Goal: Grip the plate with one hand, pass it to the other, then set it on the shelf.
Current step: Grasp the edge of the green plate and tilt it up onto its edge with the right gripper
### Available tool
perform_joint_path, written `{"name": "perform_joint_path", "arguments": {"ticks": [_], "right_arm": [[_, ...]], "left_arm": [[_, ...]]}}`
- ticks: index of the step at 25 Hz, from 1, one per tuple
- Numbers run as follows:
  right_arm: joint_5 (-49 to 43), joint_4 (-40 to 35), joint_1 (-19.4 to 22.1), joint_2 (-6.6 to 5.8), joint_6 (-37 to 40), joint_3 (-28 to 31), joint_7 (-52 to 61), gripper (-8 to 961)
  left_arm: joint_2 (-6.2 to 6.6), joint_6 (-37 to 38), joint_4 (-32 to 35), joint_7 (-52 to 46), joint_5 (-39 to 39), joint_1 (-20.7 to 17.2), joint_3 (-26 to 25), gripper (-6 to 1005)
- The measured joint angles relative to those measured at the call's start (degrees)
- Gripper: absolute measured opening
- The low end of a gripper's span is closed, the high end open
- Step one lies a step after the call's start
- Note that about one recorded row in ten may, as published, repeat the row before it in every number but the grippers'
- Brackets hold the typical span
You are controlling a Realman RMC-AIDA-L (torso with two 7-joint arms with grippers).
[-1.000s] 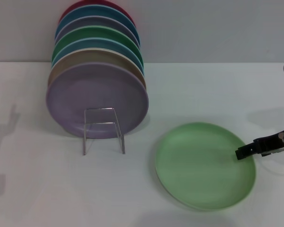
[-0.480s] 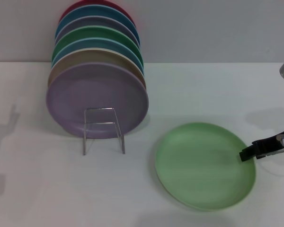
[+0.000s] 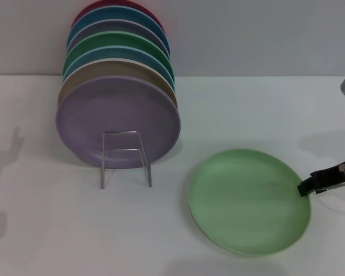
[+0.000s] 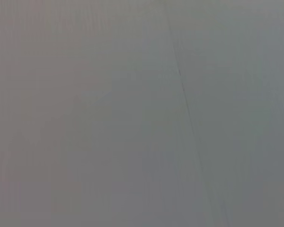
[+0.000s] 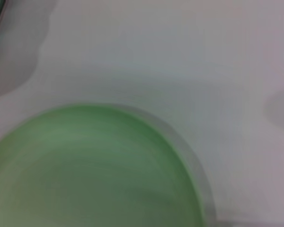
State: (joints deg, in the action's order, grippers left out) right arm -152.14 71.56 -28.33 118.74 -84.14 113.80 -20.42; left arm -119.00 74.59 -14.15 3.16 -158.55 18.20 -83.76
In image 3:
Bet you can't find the light green plate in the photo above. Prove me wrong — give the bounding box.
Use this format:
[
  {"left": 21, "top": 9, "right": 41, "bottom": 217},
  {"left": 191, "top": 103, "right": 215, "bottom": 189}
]
[{"left": 188, "top": 148, "right": 313, "bottom": 256}]

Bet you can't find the lavender purple plate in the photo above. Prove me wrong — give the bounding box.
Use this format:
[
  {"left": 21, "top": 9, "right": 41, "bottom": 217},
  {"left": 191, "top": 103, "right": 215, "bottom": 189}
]
[{"left": 55, "top": 75, "right": 181, "bottom": 170}]

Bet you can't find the light blue plate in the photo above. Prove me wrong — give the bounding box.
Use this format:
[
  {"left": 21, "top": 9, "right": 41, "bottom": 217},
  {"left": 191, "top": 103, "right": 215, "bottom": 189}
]
[{"left": 62, "top": 45, "right": 176, "bottom": 93}]

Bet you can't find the beige plate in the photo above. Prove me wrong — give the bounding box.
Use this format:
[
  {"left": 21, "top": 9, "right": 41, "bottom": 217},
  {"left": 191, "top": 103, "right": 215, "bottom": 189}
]
[{"left": 57, "top": 57, "right": 179, "bottom": 109}]

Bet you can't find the dark green plate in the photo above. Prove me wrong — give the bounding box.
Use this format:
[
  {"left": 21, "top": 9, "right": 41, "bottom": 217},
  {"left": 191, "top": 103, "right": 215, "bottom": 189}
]
[{"left": 62, "top": 31, "right": 173, "bottom": 77}]

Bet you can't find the grey lavender plate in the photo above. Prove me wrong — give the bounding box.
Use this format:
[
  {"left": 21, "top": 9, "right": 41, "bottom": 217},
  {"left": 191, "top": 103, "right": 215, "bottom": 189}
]
[{"left": 66, "top": 19, "right": 169, "bottom": 56}]

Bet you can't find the teal plate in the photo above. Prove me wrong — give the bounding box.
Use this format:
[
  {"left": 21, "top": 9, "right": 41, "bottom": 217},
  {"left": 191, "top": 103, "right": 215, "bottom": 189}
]
[{"left": 66, "top": 5, "right": 171, "bottom": 58}]

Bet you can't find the red plate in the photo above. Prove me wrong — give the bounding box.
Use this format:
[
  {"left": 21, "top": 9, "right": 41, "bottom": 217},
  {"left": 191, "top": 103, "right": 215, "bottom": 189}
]
[{"left": 71, "top": 0, "right": 165, "bottom": 33}]

